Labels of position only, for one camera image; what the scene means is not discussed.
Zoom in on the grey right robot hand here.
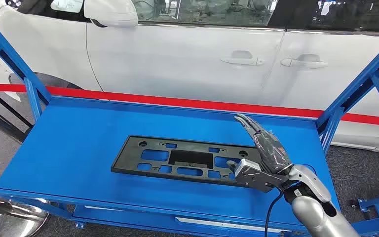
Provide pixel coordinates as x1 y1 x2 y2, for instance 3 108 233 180
226 113 293 174

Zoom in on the black plastic plate frame part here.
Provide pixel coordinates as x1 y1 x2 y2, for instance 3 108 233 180
111 135 265 189

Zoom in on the large blue metal shelf rack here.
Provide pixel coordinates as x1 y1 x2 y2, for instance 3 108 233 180
0 9 379 237

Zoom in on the blue wheeled metal rack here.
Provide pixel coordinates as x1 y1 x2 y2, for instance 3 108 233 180
351 191 379 237

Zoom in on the white car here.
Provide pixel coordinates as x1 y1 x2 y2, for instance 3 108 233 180
0 0 379 153

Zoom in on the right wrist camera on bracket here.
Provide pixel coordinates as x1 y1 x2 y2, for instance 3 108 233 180
234 158 290 193

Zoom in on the black camera cable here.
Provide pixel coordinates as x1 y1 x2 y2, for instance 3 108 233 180
264 191 285 237

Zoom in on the chrome stanchion post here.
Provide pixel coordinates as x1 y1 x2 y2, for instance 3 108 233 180
0 193 49 237
0 90 35 144

